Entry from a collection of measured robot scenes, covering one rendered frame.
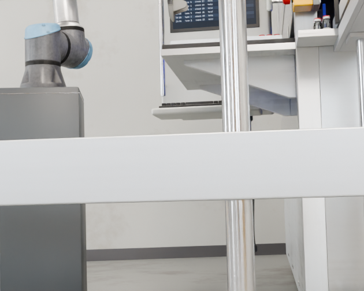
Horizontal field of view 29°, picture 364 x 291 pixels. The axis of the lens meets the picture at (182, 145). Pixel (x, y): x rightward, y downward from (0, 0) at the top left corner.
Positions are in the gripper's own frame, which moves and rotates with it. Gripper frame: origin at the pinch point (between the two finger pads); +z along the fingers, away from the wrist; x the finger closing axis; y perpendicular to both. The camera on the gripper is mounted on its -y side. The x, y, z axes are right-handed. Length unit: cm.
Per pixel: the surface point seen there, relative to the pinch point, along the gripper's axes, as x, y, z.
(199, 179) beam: -92, 16, 54
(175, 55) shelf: -10.4, 2.6, 14.2
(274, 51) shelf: -8.9, 31.8, 14.2
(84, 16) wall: 265, -98, -75
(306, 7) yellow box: -19.1, 41.0, 4.3
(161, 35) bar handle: 84, -15, -15
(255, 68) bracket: -2.0, 25.9, 18.0
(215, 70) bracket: -2.0, 13.8, 17.8
